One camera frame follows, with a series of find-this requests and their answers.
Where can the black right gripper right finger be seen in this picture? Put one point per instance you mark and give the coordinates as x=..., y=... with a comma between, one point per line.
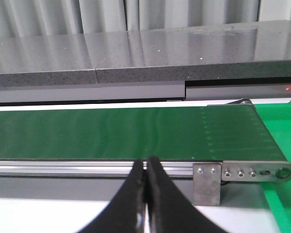
x=169, y=210

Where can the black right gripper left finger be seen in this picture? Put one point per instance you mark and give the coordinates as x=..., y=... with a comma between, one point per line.
x=126, y=211

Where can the steel conveyor support leg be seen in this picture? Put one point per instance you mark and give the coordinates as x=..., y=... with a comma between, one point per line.
x=207, y=184

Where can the green conveyor belt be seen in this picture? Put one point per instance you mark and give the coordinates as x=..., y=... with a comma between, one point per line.
x=225, y=132

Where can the grey cabinet front panel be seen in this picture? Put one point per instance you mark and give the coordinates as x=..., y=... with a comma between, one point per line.
x=118, y=92

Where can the bright green collection tray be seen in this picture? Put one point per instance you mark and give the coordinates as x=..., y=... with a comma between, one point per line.
x=277, y=118

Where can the grey speckled stone countertop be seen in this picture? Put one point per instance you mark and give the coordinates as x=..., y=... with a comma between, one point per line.
x=224, y=52

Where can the white pleated curtain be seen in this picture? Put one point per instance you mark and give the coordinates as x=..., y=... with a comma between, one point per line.
x=20, y=18

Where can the steel conveyor end bracket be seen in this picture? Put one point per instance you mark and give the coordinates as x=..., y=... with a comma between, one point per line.
x=256, y=171

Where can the aluminium conveyor side rail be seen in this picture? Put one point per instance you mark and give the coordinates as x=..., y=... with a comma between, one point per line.
x=105, y=169

